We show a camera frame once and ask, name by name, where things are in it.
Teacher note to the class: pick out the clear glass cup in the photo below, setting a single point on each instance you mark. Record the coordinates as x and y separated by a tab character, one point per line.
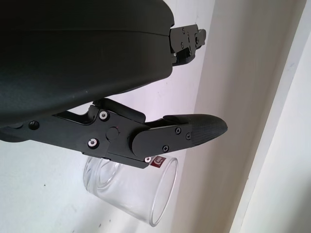
126	187

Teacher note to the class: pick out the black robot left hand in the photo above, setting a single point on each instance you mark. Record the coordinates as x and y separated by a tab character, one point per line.
73	60

